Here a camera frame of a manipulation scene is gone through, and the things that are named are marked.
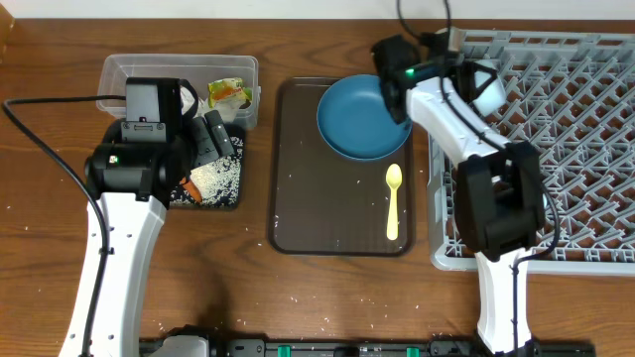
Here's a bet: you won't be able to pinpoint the white tissue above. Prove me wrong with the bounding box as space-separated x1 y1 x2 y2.
215 101 250 125

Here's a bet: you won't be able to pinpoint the light blue rice bowl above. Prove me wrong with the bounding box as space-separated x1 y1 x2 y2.
471 59 506 117

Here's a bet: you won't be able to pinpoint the green yellow snack wrapper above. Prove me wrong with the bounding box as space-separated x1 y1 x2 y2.
207 77 253 108

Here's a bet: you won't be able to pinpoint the white rice pile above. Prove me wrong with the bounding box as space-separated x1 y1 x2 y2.
170 136 244 210

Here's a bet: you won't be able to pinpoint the orange carrot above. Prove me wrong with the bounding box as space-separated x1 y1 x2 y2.
180 178 202 203

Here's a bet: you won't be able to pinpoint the blue plate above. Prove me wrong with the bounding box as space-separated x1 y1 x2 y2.
317 74 412 162

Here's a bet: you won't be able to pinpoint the yellow plastic spoon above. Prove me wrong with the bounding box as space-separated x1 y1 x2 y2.
386 164 403 241

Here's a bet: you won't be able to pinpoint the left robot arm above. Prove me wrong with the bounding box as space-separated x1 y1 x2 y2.
61 77 233 356

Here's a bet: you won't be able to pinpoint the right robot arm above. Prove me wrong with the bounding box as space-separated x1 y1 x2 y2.
371 28 550 356

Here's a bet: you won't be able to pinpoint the black waste tray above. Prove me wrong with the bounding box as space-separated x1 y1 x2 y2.
102 120 246 210

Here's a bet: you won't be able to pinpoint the grey dishwasher rack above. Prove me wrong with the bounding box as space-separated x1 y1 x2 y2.
422 29 635 277

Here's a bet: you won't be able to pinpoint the clear plastic bin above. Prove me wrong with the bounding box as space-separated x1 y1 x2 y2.
98 54 261 130

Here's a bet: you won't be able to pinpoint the dark brown serving tray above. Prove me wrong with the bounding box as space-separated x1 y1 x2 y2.
268 77 416 257

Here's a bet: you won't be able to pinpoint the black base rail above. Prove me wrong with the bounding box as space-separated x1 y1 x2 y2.
138 337 598 357

